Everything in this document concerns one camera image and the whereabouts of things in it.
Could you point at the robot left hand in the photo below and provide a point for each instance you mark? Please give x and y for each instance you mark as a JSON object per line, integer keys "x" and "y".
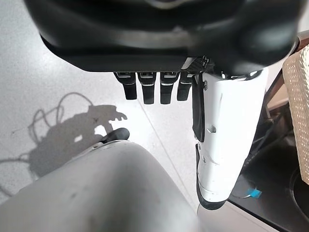
{"x": 144, "y": 36}

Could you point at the cream wicker basket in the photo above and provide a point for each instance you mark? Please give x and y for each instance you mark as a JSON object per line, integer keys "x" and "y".
{"x": 299, "y": 108}

